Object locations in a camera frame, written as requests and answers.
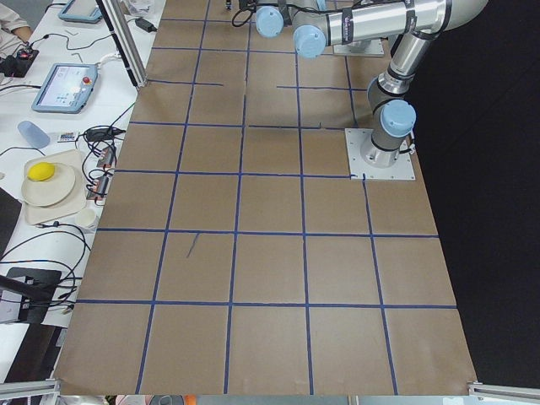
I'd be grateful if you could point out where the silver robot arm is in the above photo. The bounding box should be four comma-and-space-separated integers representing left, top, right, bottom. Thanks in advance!
240, 1, 486, 169

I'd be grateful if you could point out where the white paper cup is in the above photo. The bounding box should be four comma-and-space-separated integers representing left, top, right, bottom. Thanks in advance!
74, 208, 100, 231

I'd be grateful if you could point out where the small remote control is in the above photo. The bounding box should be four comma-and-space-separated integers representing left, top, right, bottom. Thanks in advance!
57, 132, 79, 143

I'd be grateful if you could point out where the beige round plate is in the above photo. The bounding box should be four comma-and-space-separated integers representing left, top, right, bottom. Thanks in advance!
21, 164, 76, 207

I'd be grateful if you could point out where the black power adapter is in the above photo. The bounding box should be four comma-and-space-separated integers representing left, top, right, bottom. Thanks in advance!
135, 17, 157, 33

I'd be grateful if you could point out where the yellow lemon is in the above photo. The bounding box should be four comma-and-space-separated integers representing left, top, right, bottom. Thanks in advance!
27, 162, 56, 181

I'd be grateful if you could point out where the near blue teach pendant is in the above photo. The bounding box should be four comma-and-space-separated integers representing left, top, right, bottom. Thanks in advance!
31, 63, 98, 114

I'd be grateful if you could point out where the blue teach pendant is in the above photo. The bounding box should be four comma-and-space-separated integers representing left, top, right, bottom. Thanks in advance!
31, 63, 98, 114
58, 0, 102, 24

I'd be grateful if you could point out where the translucent blue cup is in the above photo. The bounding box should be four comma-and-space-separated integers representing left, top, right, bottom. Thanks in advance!
17, 121, 51, 149

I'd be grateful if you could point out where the far blue teach pendant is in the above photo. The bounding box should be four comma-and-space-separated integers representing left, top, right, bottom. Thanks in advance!
58, 0, 102, 24

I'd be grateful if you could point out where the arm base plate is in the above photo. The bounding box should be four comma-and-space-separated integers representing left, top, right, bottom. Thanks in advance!
333, 39, 385, 57
344, 128, 416, 181

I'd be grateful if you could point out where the aluminium frame post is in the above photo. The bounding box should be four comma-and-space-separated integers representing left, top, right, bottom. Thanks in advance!
96, 0, 147, 89

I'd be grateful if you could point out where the black camera stand base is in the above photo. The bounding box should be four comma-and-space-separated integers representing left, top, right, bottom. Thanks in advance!
1, 267, 62, 324

